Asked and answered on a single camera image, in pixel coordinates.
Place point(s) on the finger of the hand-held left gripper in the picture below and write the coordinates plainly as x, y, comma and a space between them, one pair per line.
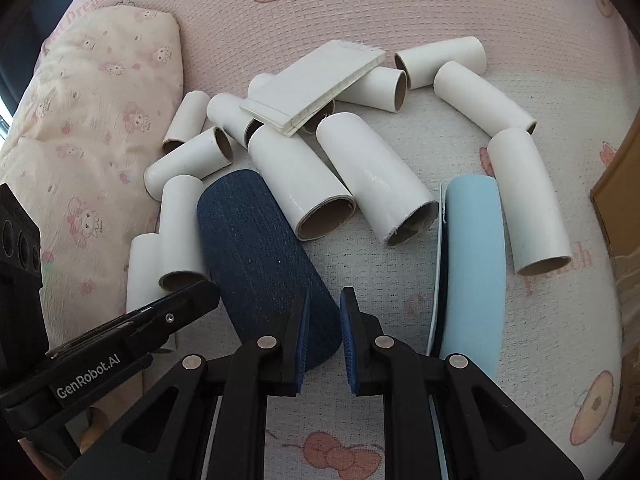
185, 305

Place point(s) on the pile of white cardboard tubes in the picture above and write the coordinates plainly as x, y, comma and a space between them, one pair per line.
380, 175

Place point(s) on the cream floral pillow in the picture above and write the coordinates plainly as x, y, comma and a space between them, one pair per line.
100, 85

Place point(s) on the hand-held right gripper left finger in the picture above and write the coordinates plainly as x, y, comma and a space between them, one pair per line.
300, 345

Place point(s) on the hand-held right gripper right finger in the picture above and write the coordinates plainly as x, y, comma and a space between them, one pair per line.
349, 345

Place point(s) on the flat white cardboard piece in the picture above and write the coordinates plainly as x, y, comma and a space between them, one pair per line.
310, 87

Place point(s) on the brown cardboard box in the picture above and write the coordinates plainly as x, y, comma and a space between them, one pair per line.
625, 210

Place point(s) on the long light blue box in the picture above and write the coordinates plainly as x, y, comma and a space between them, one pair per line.
470, 270

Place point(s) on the denim glasses case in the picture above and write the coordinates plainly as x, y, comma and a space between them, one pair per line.
260, 250

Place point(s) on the pink cat printed blanket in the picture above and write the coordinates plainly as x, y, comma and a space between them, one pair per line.
300, 5

